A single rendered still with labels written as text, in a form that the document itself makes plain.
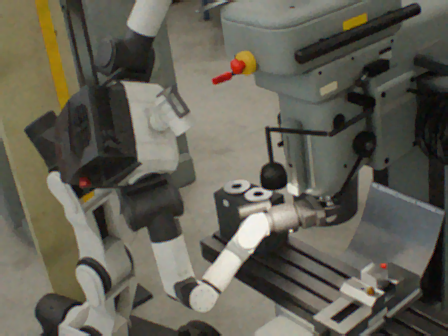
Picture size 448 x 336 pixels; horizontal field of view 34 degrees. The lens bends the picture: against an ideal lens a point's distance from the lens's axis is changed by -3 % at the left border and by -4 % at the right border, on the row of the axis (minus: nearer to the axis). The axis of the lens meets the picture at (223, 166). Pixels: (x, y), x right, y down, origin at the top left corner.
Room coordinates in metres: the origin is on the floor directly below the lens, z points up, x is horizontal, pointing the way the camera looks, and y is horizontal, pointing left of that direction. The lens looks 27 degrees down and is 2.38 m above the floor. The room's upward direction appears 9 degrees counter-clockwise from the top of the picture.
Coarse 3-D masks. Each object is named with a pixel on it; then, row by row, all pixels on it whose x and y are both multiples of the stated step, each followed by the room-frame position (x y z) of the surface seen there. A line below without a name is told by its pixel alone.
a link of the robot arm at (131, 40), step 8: (128, 32) 1.99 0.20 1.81; (136, 32) 1.97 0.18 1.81; (120, 40) 1.99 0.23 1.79; (128, 40) 1.98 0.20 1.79; (136, 40) 1.97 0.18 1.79; (144, 40) 1.98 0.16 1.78; (152, 40) 2.00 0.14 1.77; (120, 48) 1.96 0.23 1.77; (128, 48) 1.98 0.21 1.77; (136, 48) 1.97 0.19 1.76; (144, 48) 1.98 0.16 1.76; (120, 56) 1.95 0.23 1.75; (128, 56) 1.97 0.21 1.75; (136, 56) 1.98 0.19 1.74; (144, 56) 1.99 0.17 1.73; (120, 64) 1.96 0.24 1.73; (128, 64) 1.97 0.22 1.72; (136, 64) 1.98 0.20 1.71; (144, 64) 2.00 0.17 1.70
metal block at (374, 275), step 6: (372, 264) 1.74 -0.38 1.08; (366, 270) 1.71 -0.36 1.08; (372, 270) 1.71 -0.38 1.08; (378, 270) 1.70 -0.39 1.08; (384, 270) 1.70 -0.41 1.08; (366, 276) 1.70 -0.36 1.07; (372, 276) 1.68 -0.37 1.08; (378, 276) 1.68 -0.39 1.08; (384, 276) 1.69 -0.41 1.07; (366, 282) 1.70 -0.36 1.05; (372, 282) 1.68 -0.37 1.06; (378, 282) 1.67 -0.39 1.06; (384, 282) 1.69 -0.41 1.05; (378, 288) 1.67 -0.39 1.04; (384, 288) 1.69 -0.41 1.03
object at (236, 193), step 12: (240, 180) 2.27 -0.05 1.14; (216, 192) 2.23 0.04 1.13; (228, 192) 2.20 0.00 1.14; (240, 192) 2.19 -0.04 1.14; (252, 192) 2.17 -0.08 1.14; (264, 192) 2.16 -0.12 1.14; (276, 192) 2.17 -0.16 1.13; (216, 204) 2.23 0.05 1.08; (228, 204) 2.18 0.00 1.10; (240, 204) 2.14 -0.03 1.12; (276, 204) 2.12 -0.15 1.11; (228, 216) 2.19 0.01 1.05; (228, 228) 2.20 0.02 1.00; (228, 240) 2.20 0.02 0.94; (264, 240) 2.07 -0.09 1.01; (276, 240) 2.11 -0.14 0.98; (288, 240) 2.15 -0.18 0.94; (264, 252) 2.08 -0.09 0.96
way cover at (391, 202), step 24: (384, 192) 2.13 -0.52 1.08; (384, 216) 2.09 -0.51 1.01; (408, 216) 2.02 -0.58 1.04; (432, 216) 1.95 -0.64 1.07; (360, 240) 2.10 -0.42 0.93; (384, 240) 2.04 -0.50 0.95; (408, 240) 1.98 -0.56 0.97; (432, 240) 1.91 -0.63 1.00; (360, 264) 2.02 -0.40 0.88; (408, 264) 1.92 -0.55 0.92
